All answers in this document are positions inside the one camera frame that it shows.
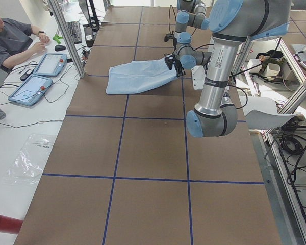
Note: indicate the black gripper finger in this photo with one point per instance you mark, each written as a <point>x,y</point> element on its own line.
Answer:
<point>178,74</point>

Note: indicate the seated person in grey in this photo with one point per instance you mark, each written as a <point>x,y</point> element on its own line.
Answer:
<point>19,42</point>

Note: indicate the blue teach pendant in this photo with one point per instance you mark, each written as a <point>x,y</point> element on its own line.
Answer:
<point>31,90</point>
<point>51,65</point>

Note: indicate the light blue button-up shirt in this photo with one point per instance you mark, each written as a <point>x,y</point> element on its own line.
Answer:
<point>139,76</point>

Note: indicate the clear plastic bag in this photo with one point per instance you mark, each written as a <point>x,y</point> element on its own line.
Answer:
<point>31,160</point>

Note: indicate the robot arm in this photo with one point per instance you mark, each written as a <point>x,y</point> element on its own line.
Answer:
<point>231,24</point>
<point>190,13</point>

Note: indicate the black computer mouse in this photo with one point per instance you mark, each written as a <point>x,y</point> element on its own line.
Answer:
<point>59,47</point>

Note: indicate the red fire extinguisher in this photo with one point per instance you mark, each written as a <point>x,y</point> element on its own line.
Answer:
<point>10,225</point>

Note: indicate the upper blue teach pendant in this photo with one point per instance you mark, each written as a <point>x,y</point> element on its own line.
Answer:
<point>51,65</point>

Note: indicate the lower blue teach pendant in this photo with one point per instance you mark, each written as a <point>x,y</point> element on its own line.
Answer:
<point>31,90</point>

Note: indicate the black keyboard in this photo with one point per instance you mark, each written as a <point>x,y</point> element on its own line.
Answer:
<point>75,31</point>

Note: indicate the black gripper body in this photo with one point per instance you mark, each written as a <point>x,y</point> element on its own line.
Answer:
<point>178,68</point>
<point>175,42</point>

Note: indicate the white curved panel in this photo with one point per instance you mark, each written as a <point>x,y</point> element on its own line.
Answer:
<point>261,113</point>

